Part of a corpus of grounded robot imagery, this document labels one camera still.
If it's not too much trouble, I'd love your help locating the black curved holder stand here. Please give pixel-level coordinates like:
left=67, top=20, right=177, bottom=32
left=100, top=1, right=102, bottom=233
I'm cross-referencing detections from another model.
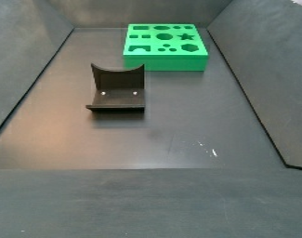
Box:
left=86, top=64, right=146, bottom=112

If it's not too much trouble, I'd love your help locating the green shape sorter block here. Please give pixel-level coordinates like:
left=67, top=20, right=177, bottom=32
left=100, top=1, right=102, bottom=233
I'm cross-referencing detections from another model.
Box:
left=123, top=23, right=209, bottom=71

